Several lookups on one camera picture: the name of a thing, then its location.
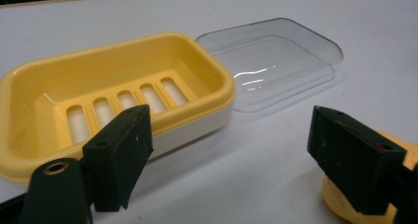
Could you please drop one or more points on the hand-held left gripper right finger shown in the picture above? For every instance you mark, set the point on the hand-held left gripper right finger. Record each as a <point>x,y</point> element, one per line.
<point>351,161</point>

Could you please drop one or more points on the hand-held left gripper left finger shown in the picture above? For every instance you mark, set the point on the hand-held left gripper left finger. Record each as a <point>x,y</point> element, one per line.
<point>115,158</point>

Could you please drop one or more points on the yellow soap bar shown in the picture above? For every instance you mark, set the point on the yellow soap bar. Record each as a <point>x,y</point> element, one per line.
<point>341,202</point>

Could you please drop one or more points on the yellow soap dish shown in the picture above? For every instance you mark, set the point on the yellow soap dish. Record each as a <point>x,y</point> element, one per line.
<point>108,86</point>

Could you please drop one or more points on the clear plastic lid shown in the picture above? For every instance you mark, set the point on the clear plastic lid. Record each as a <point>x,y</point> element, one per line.
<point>276,66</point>

